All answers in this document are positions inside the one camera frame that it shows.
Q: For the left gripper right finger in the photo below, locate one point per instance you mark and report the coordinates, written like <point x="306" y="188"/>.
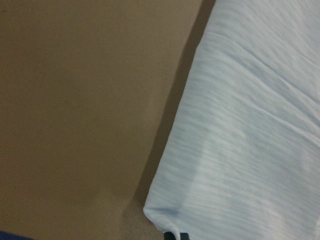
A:
<point x="184" y="236"/>

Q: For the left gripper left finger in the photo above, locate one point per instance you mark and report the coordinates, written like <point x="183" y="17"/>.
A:
<point x="169" y="236"/>

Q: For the light blue button shirt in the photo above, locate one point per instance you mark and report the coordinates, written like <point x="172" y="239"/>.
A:
<point x="242" y="160"/>

